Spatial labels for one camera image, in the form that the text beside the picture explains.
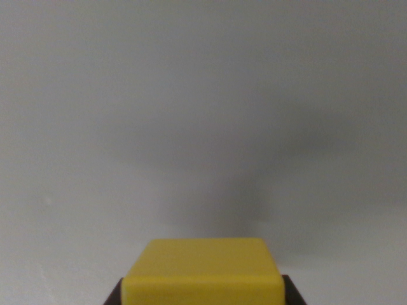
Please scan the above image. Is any yellow cube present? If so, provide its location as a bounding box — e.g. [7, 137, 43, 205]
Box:
[121, 237, 285, 305]

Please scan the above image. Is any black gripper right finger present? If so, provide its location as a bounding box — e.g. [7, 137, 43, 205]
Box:
[280, 274, 308, 305]

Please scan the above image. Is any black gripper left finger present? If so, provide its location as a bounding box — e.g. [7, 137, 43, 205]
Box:
[102, 276, 125, 305]

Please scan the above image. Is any grey plastic tray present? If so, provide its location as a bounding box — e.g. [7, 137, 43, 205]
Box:
[0, 0, 407, 305]

